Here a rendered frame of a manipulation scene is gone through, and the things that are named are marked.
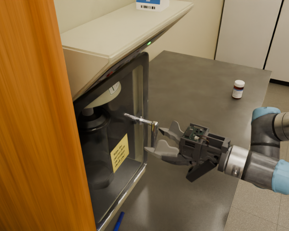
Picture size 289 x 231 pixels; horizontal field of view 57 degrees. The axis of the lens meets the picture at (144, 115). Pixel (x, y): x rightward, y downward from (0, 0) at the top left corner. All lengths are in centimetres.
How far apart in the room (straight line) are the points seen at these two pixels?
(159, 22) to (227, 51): 320
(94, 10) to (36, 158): 26
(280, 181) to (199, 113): 65
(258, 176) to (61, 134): 47
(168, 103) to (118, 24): 87
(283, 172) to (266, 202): 155
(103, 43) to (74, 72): 6
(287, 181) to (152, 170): 46
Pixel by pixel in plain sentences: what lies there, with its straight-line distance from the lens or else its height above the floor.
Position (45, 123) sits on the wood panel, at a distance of 35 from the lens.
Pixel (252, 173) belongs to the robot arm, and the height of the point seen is 118.
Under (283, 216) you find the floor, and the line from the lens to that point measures 220.
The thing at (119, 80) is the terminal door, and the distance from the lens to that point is 58.
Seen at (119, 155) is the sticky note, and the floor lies 117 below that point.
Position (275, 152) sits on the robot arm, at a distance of 79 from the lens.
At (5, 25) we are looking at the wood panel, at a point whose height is 156.
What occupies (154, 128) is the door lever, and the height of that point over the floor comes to 120.
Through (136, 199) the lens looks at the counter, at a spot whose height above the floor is 94.
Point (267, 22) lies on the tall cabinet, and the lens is 349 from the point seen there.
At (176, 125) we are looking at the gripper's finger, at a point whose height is 119.
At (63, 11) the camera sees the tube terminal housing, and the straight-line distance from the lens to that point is 44.
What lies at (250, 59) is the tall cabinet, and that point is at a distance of 364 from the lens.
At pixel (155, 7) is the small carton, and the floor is 152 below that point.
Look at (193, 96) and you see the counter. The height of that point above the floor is 94.
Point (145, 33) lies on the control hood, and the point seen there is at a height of 151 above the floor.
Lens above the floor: 164
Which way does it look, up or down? 36 degrees down
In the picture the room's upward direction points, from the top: straight up
